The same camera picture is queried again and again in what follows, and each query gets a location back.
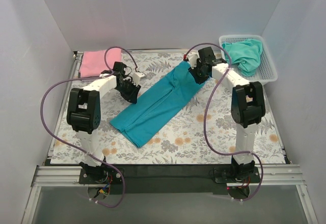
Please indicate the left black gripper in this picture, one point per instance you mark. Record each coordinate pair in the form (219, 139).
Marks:
(128, 88)

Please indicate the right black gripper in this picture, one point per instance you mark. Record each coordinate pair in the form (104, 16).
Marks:
(199, 72)

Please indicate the teal blue t shirt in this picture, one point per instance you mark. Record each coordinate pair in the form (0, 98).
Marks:
(157, 106)

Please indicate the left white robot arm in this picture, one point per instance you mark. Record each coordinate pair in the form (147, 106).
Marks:
(84, 113)

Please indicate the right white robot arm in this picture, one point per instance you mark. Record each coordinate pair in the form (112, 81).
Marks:
(247, 110)

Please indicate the light green t shirt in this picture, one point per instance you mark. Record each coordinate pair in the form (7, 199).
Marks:
(245, 54)

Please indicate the pink folded t shirt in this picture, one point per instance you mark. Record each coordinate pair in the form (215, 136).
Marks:
(93, 63)

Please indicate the white plastic basket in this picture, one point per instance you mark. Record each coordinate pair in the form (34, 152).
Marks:
(266, 72)

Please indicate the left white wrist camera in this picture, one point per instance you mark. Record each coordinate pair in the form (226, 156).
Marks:
(137, 77)

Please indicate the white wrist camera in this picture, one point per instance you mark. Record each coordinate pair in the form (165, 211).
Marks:
(137, 77)
(191, 58)

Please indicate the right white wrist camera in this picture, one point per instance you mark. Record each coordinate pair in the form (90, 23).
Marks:
(191, 58)

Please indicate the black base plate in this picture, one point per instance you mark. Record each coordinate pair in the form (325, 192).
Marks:
(161, 178)

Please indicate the aluminium frame rail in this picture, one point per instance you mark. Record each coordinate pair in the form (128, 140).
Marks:
(274, 174)

